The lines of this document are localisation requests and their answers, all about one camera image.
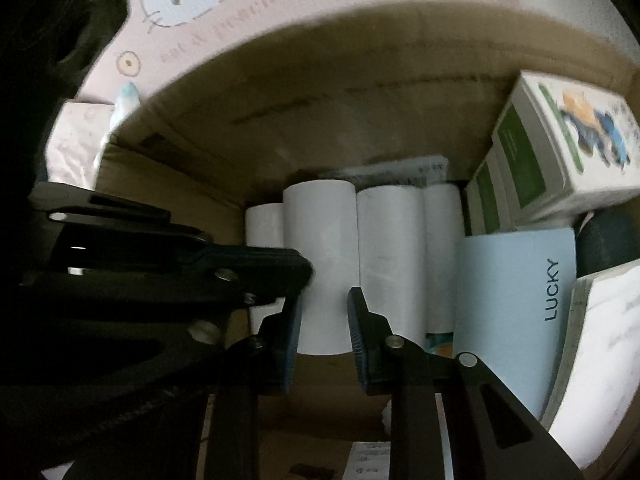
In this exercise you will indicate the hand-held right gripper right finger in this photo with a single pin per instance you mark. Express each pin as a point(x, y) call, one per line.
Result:
point(359, 342)

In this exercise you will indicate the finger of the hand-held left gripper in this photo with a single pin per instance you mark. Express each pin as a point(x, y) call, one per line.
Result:
point(125, 230)
point(260, 272)

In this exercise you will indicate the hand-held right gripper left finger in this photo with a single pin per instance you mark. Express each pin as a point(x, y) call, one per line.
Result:
point(292, 350)

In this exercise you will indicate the brown cardboard box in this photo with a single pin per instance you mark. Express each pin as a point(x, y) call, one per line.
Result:
point(350, 110)

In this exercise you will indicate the colourful small packet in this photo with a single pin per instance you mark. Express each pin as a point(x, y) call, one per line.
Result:
point(440, 345)

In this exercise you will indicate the white pink printed packet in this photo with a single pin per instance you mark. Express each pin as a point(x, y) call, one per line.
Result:
point(75, 145)

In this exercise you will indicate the white paper label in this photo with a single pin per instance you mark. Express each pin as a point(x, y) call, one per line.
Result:
point(370, 460)

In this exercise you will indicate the light blue flat box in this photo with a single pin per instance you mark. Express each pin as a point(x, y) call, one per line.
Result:
point(505, 310)

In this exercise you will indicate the clear plastic packet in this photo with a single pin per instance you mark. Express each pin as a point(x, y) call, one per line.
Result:
point(390, 172)

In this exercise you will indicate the plain white green box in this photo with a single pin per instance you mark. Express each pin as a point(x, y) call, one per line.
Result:
point(487, 195)

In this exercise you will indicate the dark cloth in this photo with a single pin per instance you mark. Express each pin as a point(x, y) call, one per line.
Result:
point(50, 35)

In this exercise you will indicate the dark blue box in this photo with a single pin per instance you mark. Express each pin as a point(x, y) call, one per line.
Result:
point(607, 245)

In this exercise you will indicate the white green cartoon print box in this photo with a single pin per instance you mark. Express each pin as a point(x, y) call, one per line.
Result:
point(575, 150)

